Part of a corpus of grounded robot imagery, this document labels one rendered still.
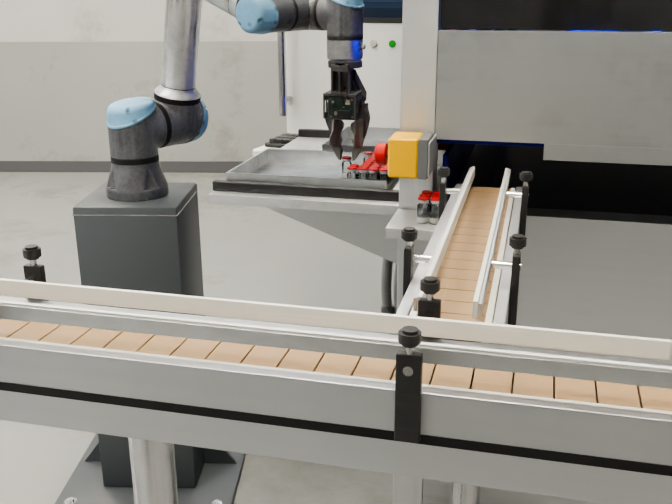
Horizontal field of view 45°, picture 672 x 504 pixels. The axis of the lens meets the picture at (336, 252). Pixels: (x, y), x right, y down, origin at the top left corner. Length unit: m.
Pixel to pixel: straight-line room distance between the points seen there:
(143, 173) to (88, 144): 4.01
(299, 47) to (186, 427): 1.93
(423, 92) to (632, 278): 0.51
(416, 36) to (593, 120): 0.35
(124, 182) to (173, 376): 1.23
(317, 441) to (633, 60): 0.94
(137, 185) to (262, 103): 3.73
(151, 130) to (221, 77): 3.71
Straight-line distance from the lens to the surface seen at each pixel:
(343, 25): 1.71
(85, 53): 5.94
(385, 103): 2.57
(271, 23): 1.67
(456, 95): 1.52
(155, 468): 0.97
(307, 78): 2.66
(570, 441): 0.78
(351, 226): 1.71
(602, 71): 1.51
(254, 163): 1.87
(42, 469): 2.50
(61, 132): 6.08
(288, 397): 0.81
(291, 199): 1.64
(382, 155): 1.48
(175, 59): 2.07
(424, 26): 1.51
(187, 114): 2.10
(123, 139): 2.02
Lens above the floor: 1.30
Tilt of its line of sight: 19 degrees down
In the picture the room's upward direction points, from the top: straight up
